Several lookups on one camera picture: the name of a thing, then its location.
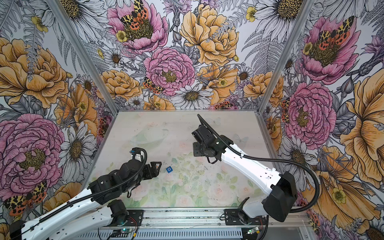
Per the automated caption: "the blue letter G cube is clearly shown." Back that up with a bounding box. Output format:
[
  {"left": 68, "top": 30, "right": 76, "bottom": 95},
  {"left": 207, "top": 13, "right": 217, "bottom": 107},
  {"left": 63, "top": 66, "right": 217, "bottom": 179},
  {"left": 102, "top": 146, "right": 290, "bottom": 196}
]
[{"left": 166, "top": 166, "right": 173, "bottom": 174}]

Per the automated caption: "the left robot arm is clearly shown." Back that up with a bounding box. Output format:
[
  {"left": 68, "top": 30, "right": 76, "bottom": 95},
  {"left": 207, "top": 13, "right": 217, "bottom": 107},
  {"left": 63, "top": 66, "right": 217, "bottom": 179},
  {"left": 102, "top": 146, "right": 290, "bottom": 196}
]
[{"left": 9, "top": 159, "right": 162, "bottom": 240}]

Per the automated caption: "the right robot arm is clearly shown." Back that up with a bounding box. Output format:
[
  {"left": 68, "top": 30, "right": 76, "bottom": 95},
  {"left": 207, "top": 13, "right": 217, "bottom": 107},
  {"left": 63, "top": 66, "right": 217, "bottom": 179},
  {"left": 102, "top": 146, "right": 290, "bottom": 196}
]
[{"left": 192, "top": 125, "right": 297, "bottom": 224}]

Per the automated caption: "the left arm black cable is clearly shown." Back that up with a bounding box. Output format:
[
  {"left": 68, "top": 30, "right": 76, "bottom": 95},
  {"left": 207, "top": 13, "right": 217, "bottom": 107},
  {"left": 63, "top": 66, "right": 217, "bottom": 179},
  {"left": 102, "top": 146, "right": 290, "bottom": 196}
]
[{"left": 11, "top": 147, "right": 148, "bottom": 238}]

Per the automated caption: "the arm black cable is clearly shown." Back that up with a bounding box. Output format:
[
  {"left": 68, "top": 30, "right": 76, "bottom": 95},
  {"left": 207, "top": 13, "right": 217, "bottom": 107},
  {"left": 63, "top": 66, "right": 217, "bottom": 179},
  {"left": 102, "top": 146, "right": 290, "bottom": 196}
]
[
  {"left": 196, "top": 113, "right": 321, "bottom": 214},
  {"left": 11, "top": 147, "right": 148, "bottom": 238}
]

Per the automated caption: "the aluminium front rail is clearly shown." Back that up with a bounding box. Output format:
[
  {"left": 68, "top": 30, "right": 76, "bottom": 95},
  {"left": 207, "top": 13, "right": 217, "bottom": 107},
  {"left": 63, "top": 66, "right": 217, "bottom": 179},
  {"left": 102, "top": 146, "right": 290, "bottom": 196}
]
[{"left": 56, "top": 206, "right": 311, "bottom": 229}]

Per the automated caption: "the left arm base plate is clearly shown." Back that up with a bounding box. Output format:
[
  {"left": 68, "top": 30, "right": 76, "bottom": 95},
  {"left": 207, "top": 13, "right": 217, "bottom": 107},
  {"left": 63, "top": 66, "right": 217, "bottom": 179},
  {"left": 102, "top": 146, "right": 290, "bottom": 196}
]
[{"left": 119, "top": 209, "right": 144, "bottom": 227}]

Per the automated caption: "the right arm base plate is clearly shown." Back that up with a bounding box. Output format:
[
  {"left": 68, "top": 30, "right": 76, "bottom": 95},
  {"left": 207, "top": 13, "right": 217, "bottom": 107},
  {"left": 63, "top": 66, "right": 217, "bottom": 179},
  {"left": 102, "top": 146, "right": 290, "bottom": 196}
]
[{"left": 221, "top": 209, "right": 266, "bottom": 226}]

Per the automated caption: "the white vented cable duct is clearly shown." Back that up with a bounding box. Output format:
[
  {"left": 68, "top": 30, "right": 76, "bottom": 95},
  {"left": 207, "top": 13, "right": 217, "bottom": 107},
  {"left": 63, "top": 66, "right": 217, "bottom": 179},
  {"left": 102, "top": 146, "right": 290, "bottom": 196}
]
[{"left": 75, "top": 228, "right": 243, "bottom": 240}]

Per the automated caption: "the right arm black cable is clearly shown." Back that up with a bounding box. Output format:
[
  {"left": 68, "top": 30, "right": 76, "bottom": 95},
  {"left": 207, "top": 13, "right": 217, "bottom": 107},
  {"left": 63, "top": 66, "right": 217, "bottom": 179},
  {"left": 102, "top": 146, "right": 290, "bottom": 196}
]
[{"left": 196, "top": 113, "right": 321, "bottom": 214}]

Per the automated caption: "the right aluminium corner post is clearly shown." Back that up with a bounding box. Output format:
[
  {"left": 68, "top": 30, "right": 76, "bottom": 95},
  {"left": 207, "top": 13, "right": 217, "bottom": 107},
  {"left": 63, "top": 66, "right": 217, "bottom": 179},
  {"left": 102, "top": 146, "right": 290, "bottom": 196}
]
[{"left": 258, "top": 0, "right": 315, "bottom": 115}]

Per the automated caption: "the aluminium corner post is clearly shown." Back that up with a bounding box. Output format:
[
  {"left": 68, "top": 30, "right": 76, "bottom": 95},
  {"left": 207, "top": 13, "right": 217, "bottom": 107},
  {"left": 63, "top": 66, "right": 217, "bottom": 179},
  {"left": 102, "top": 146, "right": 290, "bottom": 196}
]
[
  {"left": 258, "top": 0, "right": 315, "bottom": 115},
  {"left": 47, "top": 1, "right": 119, "bottom": 117}
]

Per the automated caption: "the left aluminium corner post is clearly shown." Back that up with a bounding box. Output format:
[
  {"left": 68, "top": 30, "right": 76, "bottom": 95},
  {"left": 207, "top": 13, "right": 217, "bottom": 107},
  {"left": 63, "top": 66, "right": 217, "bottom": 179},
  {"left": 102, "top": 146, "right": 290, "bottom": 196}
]
[{"left": 47, "top": 1, "right": 119, "bottom": 117}]

